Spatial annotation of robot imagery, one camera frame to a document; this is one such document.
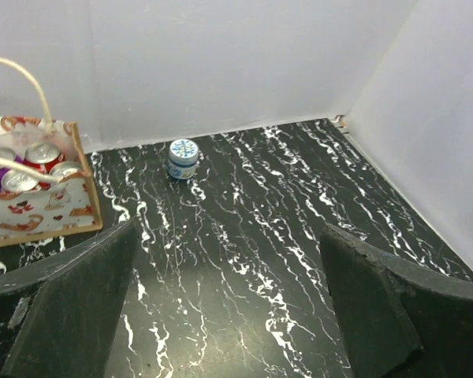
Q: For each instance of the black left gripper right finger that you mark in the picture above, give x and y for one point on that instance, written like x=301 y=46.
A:
x=396 y=318

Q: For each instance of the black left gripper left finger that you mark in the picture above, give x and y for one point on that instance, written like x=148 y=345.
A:
x=58 y=316

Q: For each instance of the red cola can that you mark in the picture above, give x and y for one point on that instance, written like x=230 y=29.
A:
x=43 y=156
x=65 y=168

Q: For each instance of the blue white round jar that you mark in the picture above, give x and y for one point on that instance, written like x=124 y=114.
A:
x=183 y=159

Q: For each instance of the patterned canvas tote bag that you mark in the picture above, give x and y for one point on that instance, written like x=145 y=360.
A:
x=56 y=207

